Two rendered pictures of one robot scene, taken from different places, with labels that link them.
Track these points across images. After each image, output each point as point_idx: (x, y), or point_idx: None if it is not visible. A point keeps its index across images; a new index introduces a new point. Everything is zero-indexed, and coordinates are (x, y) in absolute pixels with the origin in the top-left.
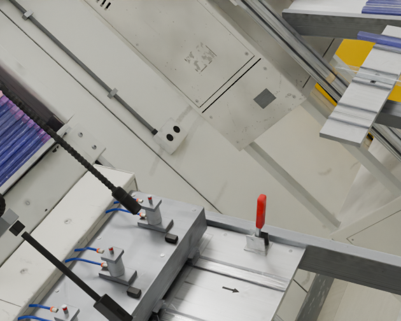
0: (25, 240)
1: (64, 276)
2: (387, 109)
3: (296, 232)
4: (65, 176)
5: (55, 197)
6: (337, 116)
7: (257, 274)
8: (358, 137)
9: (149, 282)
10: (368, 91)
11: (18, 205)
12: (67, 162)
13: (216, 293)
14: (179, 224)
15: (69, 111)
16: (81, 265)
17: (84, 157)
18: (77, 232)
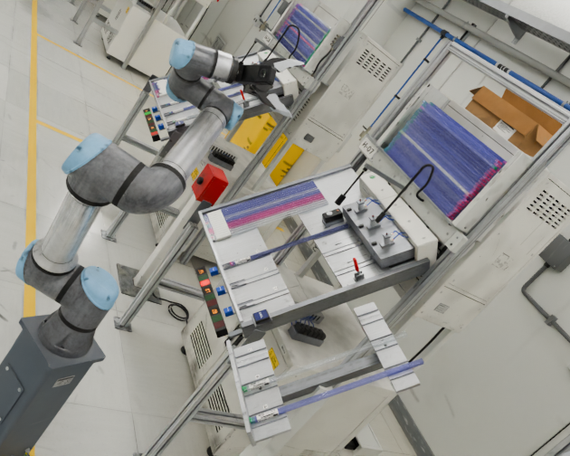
0: None
1: (387, 216)
2: (375, 355)
3: (350, 288)
4: (437, 229)
5: (429, 224)
6: (375, 313)
7: (347, 270)
8: (356, 310)
9: (361, 231)
10: (378, 333)
11: (427, 209)
12: (443, 230)
13: (352, 258)
14: (379, 249)
15: (455, 223)
16: (387, 221)
17: (445, 238)
18: (400, 221)
